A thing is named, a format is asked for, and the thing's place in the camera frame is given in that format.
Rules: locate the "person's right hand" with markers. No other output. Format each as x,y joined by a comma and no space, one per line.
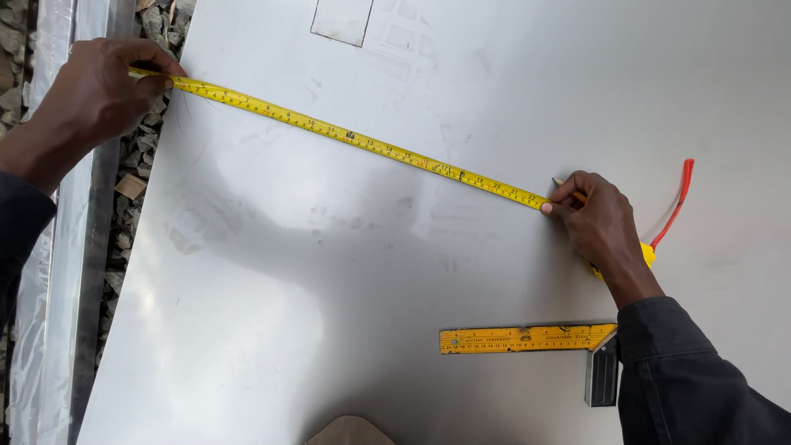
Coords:
602,222

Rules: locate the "person's left hand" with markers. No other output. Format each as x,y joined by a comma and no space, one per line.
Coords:
92,92

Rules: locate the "wooden pencil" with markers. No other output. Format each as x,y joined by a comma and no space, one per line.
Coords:
559,183

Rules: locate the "yellow tape measure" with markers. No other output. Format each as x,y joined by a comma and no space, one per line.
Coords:
346,135

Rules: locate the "heap of grey gravel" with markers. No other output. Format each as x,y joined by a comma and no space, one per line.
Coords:
133,154

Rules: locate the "brown cardboard scrap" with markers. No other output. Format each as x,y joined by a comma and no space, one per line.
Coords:
130,186

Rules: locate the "yellow try square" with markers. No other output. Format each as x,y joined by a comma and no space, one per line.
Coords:
525,338

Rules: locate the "plastic-wrapped metal profiles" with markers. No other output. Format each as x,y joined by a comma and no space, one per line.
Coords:
62,278

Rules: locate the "large grey metal sheet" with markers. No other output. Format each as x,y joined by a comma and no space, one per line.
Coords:
371,278

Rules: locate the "rectangular metal cut-out piece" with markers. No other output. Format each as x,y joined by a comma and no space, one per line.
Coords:
341,20

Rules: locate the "person's beige knee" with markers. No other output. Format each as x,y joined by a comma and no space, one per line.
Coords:
349,432

